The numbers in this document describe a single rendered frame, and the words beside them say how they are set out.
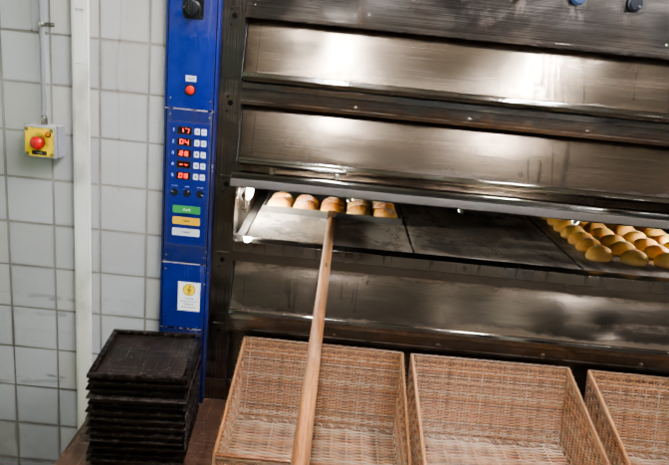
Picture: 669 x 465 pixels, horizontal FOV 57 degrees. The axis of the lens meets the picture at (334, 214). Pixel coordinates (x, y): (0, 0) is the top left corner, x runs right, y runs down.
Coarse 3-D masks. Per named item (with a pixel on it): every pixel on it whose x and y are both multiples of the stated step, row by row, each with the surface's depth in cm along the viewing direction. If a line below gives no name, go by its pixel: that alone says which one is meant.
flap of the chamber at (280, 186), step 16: (304, 192) 184; (320, 192) 184; (336, 192) 184; (352, 192) 184; (368, 192) 184; (464, 208) 184; (480, 208) 184; (496, 208) 184; (512, 208) 184; (528, 208) 184; (624, 224) 184; (640, 224) 184; (656, 224) 184
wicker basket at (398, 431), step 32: (256, 352) 209; (288, 352) 209; (352, 352) 209; (384, 352) 209; (256, 384) 209; (288, 384) 209; (320, 384) 209; (352, 384) 209; (384, 384) 209; (224, 416) 179; (256, 416) 209; (288, 416) 209; (320, 416) 209; (352, 416) 209; (384, 416) 209; (224, 448) 183; (256, 448) 194; (288, 448) 196; (320, 448) 197; (352, 448) 199; (384, 448) 200
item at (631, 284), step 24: (240, 240) 204; (264, 240) 207; (384, 264) 205; (408, 264) 204; (432, 264) 204; (456, 264) 204; (480, 264) 205; (504, 264) 207; (528, 264) 210; (624, 288) 205; (648, 288) 205
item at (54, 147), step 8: (24, 128) 188; (32, 128) 188; (40, 128) 188; (48, 128) 188; (56, 128) 188; (64, 128) 194; (24, 136) 189; (32, 136) 188; (40, 136) 188; (56, 136) 189; (64, 136) 194; (24, 144) 189; (48, 144) 189; (56, 144) 190; (64, 144) 195; (32, 152) 190; (40, 152) 190; (48, 152) 190; (56, 152) 190; (64, 152) 196
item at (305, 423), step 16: (320, 272) 177; (320, 288) 164; (320, 304) 154; (320, 320) 146; (320, 336) 138; (320, 352) 132; (304, 384) 119; (304, 400) 113; (304, 416) 108; (304, 432) 104; (304, 448) 100; (304, 464) 96
